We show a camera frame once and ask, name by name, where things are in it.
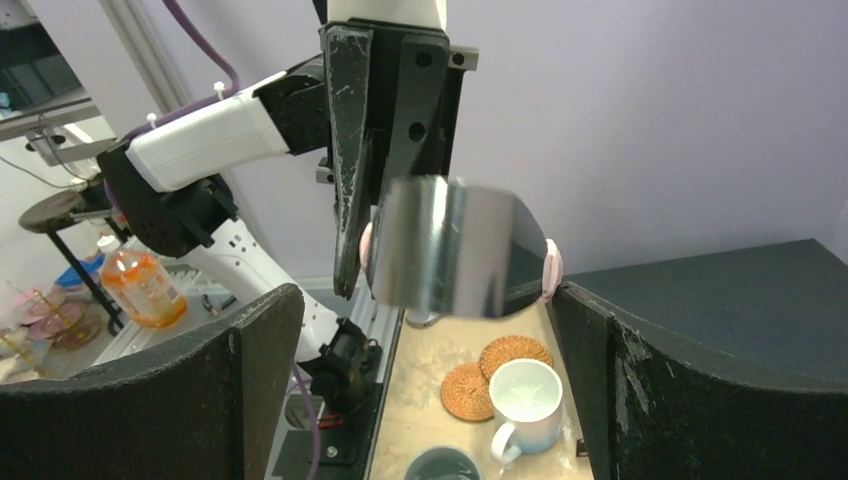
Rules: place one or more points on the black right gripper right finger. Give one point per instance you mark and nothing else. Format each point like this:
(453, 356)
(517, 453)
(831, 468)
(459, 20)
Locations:
(654, 404)

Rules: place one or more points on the white ceramic mug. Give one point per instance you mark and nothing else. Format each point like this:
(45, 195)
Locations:
(527, 397)

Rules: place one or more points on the woven round coaster upper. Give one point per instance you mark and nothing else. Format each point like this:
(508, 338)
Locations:
(512, 347)

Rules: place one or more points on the dark grey box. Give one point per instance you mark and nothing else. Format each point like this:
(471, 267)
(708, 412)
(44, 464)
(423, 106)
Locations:
(781, 305)

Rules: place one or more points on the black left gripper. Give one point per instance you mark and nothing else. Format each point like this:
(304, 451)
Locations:
(383, 100)

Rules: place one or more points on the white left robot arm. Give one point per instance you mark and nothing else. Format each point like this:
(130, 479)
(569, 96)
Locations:
(168, 184)

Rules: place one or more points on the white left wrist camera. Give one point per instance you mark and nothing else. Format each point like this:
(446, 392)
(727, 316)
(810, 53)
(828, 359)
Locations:
(431, 14)

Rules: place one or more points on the grey ceramic mug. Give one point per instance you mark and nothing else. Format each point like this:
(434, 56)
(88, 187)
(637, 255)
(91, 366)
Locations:
(443, 463)

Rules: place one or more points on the orange drink bottle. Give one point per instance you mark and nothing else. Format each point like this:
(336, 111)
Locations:
(140, 285)

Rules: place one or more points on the woven round coaster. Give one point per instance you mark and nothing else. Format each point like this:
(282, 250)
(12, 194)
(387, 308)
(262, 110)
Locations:
(465, 394)
(512, 347)

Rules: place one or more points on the pink handled metal tongs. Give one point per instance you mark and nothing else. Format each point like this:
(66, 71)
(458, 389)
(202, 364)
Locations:
(446, 247)

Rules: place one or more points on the woven round coaster lower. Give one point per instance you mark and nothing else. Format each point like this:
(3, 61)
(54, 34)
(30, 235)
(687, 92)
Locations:
(465, 394)

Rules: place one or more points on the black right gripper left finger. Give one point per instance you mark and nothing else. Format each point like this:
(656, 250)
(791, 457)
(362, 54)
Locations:
(202, 405)

